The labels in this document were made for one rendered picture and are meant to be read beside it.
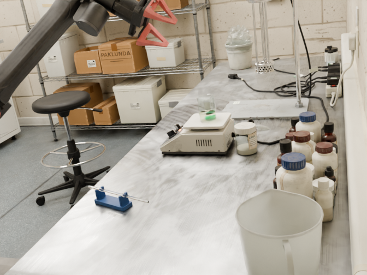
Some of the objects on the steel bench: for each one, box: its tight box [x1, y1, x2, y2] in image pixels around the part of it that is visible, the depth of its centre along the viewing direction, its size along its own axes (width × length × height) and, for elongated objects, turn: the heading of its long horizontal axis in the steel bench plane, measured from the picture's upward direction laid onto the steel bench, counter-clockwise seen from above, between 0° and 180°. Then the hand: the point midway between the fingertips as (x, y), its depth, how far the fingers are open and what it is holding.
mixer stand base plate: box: [221, 98, 309, 120], centre depth 160 cm, size 30×20×1 cm, turn 92°
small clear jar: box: [312, 179, 335, 207], centre depth 95 cm, size 5×5×5 cm
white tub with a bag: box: [224, 25, 253, 70], centre depth 227 cm, size 14×14×21 cm
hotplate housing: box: [160, 118, 235, 154], centre depth 134 cm, size 22×13×8 cm, turn 91°
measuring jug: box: [235, 188, 324, 275], centre depth 68 cm, size 18×13×15 cm
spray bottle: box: [326, 45, 335, 69], centre depth 201 cm, size 4×4×11 cm
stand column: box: [292, 0, 303, 107], centre depth 144 cm, size 3×3×70 cm
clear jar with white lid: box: [234, 122, 258, 156], centre depth 126 cm, size 6×6×8 cm
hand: (169, 32), depth 111 cm, fingers open, 9 cm apart
